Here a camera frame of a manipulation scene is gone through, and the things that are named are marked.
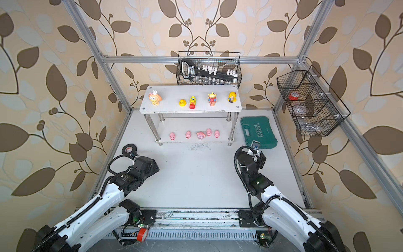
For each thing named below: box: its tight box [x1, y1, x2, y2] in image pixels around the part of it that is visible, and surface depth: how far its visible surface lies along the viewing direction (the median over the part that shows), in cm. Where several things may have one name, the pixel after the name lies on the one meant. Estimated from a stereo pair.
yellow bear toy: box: [227, 91, 237, 103], surface depth 76 cm
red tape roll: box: [288, 91, 300, 101], surface depth 83 cm
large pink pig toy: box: [196, 131, 206, 141], surface depth 95 cm
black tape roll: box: [121, 143, 137, 156], surface depth 101 cm
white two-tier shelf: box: [139, 84, 242, 146], surface depth 84 cm
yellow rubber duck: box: [178, 99, 187, 107], surface depth 75 cm
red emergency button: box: [136, 227, 148, 243], surface depth 69 cm
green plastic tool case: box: [240, 116, 278, 150], surface depth 106 cm
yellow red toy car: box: [189, 96, 197, 110], surface depth 76 cm
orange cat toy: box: [148, 89, 163, 106], surface depth 74 cm
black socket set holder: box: [180, 58, 239, 82], surface depth 86 cm
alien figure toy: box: [207, 91, 217, 107], surface depth 73 cm
